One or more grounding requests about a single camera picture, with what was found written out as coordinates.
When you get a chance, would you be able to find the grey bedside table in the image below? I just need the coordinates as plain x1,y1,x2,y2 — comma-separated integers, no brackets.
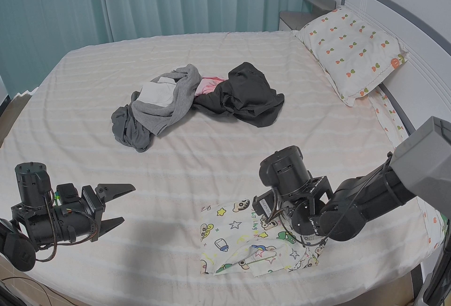
278,0,337,31

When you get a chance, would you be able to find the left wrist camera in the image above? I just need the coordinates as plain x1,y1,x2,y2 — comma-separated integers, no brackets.
56,184,81,207

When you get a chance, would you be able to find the black garment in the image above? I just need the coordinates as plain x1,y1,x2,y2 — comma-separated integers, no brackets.
192,62,285,128

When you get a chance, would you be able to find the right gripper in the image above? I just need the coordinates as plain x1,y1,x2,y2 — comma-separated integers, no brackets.
252,192,293,226

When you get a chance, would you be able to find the pink garment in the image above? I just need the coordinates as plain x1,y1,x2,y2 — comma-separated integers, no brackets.
194,76,226,97

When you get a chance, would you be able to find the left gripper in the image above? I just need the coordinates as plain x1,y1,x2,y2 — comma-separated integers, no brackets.
51,184,136,245

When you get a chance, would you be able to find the white printed pillow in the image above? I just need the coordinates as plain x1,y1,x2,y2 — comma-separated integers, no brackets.
292,6,409,107

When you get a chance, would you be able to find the dark grey garment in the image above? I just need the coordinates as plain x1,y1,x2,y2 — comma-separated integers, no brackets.
111,100,154,153

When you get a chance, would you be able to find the light grey garment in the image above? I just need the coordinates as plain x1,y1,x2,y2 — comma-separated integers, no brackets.
131,63,202,136

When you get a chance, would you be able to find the white printed pyjama top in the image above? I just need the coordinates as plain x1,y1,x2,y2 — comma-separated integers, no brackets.
199,197,323,278

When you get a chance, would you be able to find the bed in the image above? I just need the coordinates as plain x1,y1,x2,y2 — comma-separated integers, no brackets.
0,0,451,302

